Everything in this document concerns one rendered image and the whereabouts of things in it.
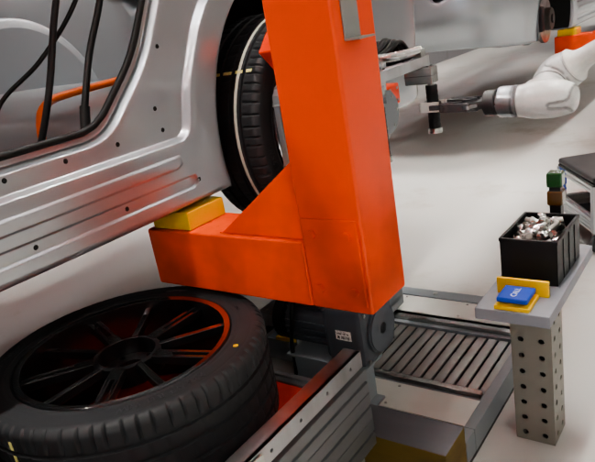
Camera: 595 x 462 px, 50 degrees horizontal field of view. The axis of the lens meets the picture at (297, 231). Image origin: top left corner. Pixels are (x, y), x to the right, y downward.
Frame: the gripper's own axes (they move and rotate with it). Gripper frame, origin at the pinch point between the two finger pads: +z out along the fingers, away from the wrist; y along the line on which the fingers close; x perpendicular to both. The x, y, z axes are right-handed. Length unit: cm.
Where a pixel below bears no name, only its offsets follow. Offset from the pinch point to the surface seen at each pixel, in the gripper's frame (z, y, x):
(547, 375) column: -42, -40, -62
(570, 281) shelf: -47, -34, -38
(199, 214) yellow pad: 36, -71, -12
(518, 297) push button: -40, -51, -35
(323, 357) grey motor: 16, -55, -60
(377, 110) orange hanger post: -16, -64, 11
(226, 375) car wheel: 3, -103, -34
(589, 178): -25, 91, -50
